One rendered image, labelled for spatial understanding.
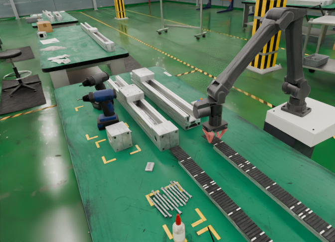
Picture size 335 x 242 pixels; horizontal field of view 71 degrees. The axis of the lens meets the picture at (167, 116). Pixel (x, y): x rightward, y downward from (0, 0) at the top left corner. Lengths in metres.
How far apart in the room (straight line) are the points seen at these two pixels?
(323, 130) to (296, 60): 0.34
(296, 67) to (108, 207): 0.99
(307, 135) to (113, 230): 0.92
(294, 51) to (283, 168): 0.50
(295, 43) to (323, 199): 0.62
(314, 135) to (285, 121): 0.15
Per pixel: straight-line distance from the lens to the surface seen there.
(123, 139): 1.14
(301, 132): 1.27
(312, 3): 6.35
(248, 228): 0.83
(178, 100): 1.39
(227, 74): 1.00
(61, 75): 2.78
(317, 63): 3.97
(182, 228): 0.77
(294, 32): 1.15
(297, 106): 1.33
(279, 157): 1.16
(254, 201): 0.95
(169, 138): 1.11
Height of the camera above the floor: 1.49
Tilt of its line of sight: 31 degrees down
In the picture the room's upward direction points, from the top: 4 degrees counter-clockwise
